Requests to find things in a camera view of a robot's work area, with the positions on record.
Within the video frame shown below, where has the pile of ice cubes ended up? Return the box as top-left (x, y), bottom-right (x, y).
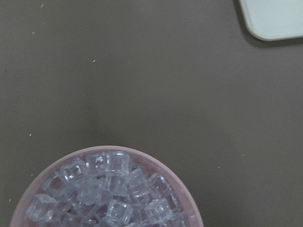
top-left (26, 151), bottom-right (189, 227)

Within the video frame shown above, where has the cream rabbit tray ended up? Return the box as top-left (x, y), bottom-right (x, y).
top-left (239, 0), bottom-right (303, 41)

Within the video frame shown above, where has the pink bowl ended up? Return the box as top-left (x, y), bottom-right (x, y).
top-left (10, 146), bottom-right (204, 227)

